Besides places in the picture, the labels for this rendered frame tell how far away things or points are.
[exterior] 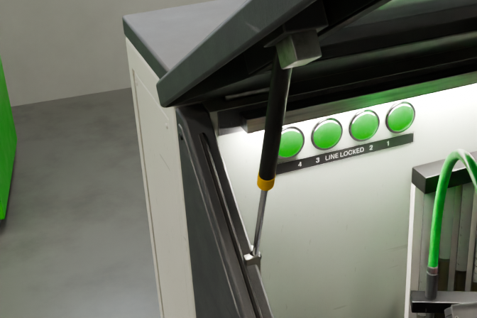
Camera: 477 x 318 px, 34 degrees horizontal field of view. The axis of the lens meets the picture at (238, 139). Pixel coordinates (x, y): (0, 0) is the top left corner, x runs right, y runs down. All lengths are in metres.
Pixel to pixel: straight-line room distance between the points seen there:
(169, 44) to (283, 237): 0.33
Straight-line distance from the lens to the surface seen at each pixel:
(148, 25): 1.25
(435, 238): 1.21
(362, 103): 1.11
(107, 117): 4.58
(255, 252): 0.98
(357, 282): 1.31
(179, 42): 1.16
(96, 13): 4.77
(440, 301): 1.28
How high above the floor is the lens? 1.89
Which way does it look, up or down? 27 degrees down
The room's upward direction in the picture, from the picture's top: 4 degrees counter-clockwise
